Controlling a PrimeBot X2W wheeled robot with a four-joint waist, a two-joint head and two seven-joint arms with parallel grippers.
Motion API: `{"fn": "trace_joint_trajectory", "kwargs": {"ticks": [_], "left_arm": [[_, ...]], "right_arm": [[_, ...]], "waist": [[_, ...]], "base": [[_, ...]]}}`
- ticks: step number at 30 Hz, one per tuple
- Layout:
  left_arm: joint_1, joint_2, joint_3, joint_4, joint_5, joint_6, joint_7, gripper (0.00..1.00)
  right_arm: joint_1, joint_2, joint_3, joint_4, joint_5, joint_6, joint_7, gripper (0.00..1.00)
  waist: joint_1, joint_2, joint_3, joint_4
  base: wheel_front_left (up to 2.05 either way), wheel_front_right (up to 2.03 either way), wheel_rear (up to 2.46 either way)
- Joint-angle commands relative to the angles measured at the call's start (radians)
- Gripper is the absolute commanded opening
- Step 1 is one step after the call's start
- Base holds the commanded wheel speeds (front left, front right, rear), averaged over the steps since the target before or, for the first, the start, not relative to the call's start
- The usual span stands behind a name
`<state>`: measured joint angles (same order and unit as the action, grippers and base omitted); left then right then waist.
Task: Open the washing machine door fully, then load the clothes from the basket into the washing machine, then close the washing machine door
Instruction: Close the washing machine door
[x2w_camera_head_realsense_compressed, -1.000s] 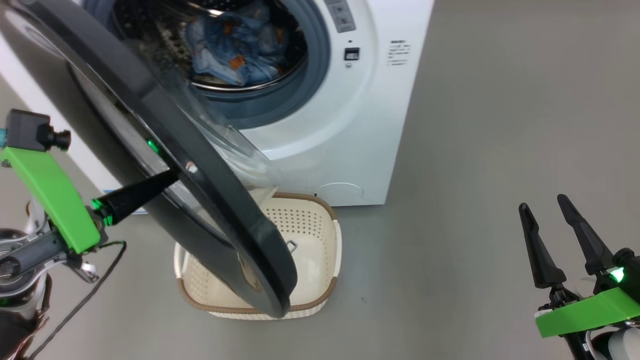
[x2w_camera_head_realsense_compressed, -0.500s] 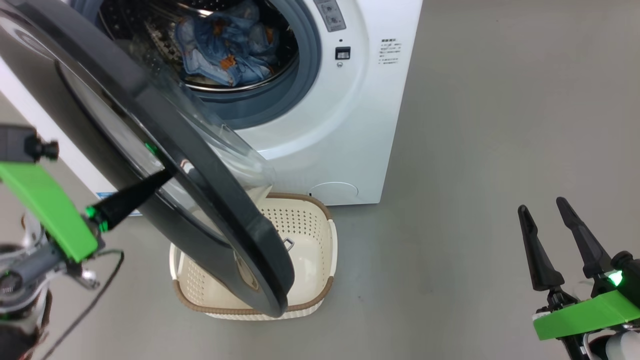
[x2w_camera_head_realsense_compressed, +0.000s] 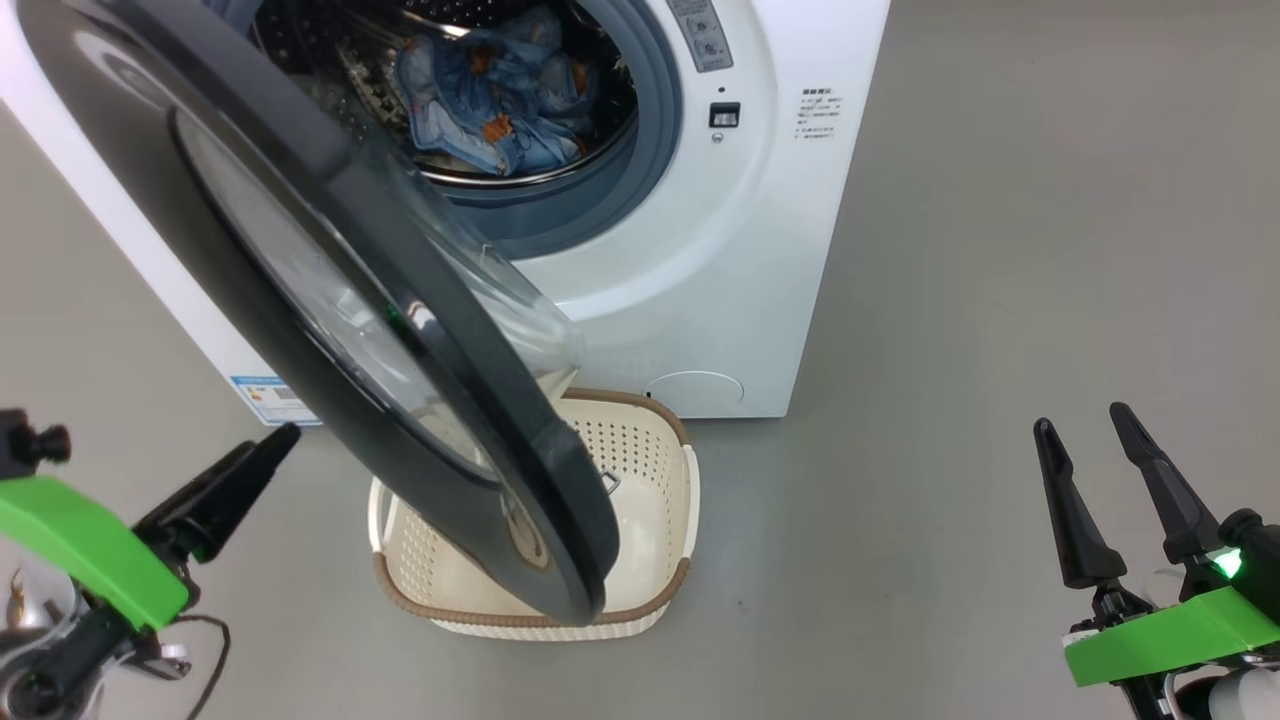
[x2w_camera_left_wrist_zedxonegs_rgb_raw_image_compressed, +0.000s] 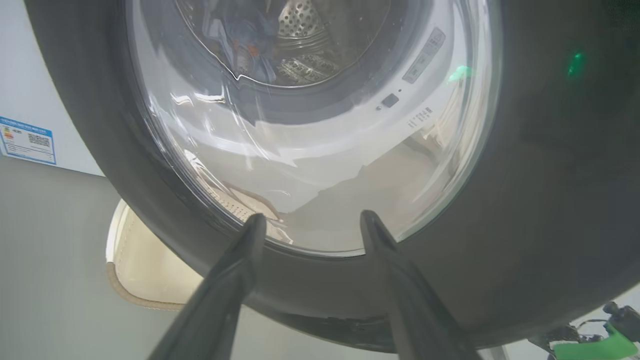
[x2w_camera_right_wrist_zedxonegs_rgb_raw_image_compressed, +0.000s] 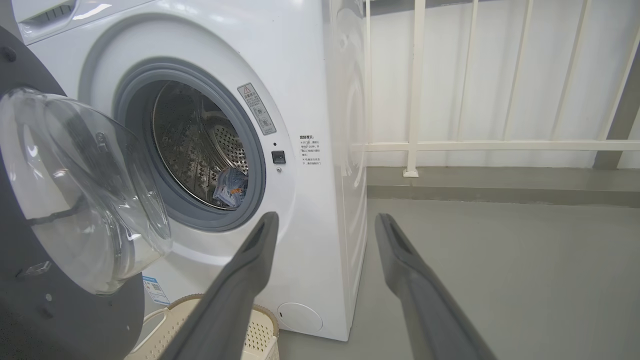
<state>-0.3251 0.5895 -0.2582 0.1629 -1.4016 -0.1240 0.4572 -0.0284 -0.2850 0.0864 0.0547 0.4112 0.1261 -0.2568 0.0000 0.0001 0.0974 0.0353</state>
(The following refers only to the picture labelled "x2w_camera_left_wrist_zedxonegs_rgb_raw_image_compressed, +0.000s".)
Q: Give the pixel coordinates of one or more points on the white front-load washing machine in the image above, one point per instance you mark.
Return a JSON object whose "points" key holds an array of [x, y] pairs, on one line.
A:
{"points": [[35, 75]]}

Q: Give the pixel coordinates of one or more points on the blue garment large orange print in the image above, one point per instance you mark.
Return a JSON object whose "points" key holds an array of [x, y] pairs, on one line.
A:
{"points": [[250, 50]]}

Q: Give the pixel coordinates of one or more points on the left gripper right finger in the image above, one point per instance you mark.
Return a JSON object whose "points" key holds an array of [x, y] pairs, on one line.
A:
{"points": [[415, 310]]}

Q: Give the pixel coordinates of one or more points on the cream perforated laundry basket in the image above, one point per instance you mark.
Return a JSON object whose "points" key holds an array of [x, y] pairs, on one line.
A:
{"points": [[145, 270]]}

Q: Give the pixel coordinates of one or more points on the steel washer drum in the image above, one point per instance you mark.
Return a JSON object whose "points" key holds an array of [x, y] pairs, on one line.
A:
{"points": [[310, 45]]}

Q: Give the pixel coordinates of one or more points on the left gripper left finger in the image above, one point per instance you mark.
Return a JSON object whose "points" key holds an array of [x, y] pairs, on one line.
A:
{"points": [[215, 305]]}

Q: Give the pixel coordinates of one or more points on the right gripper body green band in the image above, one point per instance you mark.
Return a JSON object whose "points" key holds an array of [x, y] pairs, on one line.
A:
{"points": [[600, 350]]}

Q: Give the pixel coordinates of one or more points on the dark round glass washer door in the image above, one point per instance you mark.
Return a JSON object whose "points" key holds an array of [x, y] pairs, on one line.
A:
{"points": [[550, 200]]}

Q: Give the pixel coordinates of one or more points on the blue energy label sticker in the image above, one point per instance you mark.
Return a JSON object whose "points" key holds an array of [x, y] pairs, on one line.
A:
{"points": [[27, 141]]}

